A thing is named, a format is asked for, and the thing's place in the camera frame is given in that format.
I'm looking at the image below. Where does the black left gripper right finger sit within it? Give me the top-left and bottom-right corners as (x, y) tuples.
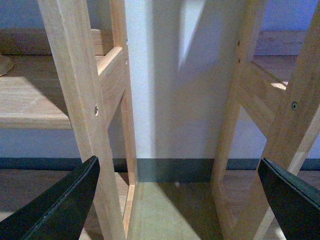
(257, 158), (320, 240)

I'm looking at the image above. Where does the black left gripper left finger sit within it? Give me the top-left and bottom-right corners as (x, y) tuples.
(0, 156), (100, 240)

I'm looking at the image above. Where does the right wooden shelf unit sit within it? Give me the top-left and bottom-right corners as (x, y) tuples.
(210, 0), (320, 240)

